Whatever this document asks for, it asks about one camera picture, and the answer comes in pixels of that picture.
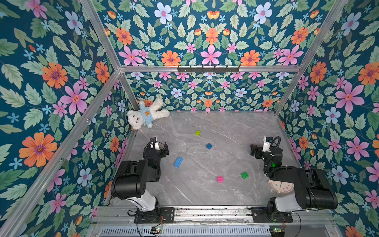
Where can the white teddy bear blue shirt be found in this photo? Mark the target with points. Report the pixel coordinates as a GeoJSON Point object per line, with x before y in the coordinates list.
{"type": "Point", "coordinates": [147, 114]}

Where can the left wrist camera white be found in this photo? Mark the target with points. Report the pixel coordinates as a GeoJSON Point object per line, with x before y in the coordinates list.
{"type": "Point", "coordinates": [155, 145]}

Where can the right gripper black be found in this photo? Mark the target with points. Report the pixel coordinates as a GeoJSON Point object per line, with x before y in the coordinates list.
{"type": "Point", "coordinates": [256, 149]}

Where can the dark blue small lego brick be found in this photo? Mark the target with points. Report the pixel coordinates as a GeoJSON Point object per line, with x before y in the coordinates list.
{"type": "Point", "coordinates": [209, 146]}

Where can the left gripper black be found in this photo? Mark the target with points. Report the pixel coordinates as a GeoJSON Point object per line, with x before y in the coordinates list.
{"type": "Point", "coordinates": [161, 151]}

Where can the black hook rail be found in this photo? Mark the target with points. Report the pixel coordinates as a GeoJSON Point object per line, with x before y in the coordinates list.
{"type": "Point", "coordinates": [208, 69]}

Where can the pink lego brick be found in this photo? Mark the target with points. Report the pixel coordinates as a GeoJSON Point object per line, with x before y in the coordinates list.
{"type": "Point", "coordinates": [220, 179]}

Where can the light blue long lego brick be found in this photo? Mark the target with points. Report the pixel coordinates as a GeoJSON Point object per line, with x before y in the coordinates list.
{"type": "Point", "coordinates": [178, 162]}

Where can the white ventilation grille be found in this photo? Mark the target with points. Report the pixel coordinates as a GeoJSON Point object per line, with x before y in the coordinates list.
{"type": "Point", "coordinates": [186, 231]}

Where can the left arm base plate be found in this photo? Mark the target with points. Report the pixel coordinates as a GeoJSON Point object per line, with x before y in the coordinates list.
{"type": "Point", "coordinates": [159, 215]}

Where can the beige round clock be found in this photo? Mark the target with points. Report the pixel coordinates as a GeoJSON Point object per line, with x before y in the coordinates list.
{"type": "Point", "coordinates": [281, 187]}

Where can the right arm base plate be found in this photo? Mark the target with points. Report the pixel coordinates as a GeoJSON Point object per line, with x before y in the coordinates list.
{"type": "Point", "coordinates": [264, 215]}

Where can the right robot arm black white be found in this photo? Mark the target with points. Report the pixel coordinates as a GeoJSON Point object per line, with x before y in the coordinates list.
{"type": "Point", "coordinates": [299, 189]}

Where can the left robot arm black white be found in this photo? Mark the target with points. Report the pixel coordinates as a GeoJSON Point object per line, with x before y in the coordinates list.
{"type": "Point", "coordinates": [132, 177]}

